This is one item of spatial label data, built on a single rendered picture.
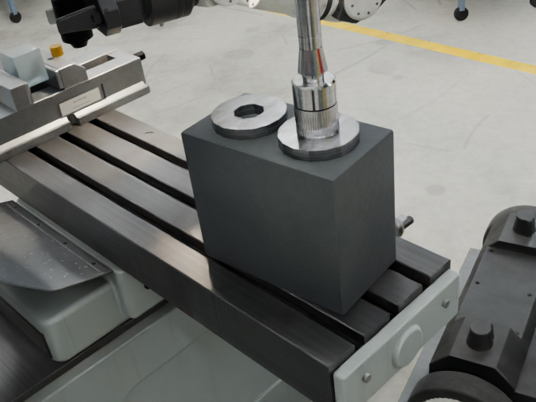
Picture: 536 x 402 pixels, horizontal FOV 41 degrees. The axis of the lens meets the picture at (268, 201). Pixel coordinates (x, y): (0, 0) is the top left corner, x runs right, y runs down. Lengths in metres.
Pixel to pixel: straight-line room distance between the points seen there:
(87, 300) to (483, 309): 0.74
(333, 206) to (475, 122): 2.56
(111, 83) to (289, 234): 0.68
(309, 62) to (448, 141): 2.41
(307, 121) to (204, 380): 0.74
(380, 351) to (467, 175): 2.12
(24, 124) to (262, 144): 0.62
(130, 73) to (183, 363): 0.55
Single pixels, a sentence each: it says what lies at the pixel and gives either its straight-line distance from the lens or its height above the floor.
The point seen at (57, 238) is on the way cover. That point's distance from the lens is 1.19.
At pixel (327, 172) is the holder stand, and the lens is 0.73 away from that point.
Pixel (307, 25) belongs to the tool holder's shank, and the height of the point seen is 1.31.
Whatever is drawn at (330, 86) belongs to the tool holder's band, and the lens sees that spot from 0.74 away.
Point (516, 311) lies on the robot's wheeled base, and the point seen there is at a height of 0.59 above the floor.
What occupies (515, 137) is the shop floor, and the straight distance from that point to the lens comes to 3.17.
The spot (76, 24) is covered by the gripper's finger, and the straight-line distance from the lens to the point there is 1.09.
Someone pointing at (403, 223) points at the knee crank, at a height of 0.56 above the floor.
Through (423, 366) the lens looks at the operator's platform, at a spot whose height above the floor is 0.40.
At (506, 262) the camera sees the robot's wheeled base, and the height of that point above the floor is 0.59.
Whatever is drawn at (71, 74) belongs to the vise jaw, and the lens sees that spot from 1.34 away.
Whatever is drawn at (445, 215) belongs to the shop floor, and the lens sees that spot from 2.67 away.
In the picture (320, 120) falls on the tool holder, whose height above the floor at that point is 1.21.
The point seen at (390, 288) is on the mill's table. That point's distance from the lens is 0.87.
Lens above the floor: 1.56
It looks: 34 degrees down
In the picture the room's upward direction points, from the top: 8 degrees counter-clockwise
